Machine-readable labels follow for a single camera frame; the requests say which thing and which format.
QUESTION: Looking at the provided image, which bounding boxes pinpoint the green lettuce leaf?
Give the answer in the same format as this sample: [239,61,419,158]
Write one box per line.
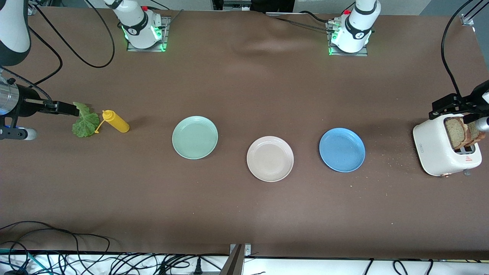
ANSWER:
[72,102,100,138]

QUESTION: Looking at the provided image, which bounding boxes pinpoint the brown bread slice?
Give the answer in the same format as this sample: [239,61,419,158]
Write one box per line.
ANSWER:
[444,117,468,150]
[463,121,486,149]

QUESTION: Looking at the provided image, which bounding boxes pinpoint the yellow squeeze bottle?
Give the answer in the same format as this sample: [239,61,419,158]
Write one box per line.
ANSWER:
[94,110,130,134]

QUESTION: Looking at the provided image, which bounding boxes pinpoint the blue plate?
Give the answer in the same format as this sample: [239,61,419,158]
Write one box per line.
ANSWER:
[319,128,366,173]

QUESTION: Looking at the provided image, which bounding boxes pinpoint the green plate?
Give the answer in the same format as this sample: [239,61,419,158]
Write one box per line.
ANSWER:
[172,116,219,160]

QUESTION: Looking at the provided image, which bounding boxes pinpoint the beige plate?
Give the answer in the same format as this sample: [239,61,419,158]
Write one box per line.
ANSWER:
[246,136,295,183]

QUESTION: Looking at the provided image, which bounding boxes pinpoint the white toaster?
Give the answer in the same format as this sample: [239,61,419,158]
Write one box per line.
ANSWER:
[413,112,483,177]

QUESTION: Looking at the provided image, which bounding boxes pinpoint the brown table cover sheet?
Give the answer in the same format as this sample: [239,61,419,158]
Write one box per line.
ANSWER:
[0,6,489,259]

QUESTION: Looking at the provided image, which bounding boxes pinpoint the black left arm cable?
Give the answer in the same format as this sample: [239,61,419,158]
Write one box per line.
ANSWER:
[441,0,474,96]

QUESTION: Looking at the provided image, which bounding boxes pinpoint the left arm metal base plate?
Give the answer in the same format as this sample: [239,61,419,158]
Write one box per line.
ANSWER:
[328,21,369,57]

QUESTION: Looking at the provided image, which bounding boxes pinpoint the black looping cable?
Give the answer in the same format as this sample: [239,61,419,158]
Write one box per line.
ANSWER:
[0,221,111,275]

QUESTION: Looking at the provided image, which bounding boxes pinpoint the teal cable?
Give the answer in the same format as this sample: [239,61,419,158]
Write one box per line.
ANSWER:
[0,248,42,275]

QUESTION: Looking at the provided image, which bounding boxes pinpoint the black base cable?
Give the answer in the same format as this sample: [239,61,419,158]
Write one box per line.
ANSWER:
[266,11,337,33]

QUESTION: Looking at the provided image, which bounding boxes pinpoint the grey metal post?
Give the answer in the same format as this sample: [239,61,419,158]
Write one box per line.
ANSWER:
[219,244,243,275]

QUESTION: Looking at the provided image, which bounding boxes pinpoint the aluminium corner bracket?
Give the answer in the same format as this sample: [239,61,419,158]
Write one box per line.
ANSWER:
[229,243,252,257]

